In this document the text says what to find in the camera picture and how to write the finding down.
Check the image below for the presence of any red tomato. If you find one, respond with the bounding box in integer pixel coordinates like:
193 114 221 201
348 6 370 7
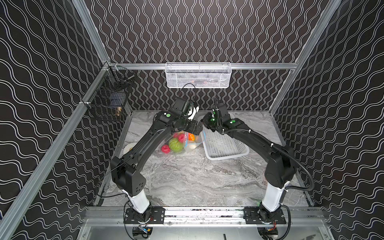
177 133 188 144

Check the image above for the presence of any red apple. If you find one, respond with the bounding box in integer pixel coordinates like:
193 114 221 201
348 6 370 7
161 145 171 154

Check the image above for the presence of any clear wall basket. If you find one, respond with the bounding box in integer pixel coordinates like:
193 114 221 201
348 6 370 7
165 62 232 89

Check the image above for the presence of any white tape roll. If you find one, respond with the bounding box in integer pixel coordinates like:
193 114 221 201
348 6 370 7
123 143 137 155

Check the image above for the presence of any white plastic basket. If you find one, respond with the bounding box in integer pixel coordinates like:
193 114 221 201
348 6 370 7
201 126 250 161

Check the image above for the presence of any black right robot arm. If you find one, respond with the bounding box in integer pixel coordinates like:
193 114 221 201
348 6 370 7
201 103 315 222

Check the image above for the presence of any black wire wall basket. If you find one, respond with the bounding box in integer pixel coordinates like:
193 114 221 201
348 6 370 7
86 67 136 123

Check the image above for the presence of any clear zip top bag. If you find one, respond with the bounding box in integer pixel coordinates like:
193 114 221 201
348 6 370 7
160 130 206 155

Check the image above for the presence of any green cabbage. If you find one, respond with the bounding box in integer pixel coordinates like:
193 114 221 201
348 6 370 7
169 138 184 153

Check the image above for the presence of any orange yellow mango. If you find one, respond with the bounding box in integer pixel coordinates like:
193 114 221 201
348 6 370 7
188 133 196 142

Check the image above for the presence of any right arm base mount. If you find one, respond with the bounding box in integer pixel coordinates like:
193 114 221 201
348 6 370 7
243 206 287 225

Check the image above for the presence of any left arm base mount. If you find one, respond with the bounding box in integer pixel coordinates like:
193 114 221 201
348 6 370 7
124 206 166 225

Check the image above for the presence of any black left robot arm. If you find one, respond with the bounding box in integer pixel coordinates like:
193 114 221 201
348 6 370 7
110 98 203 214

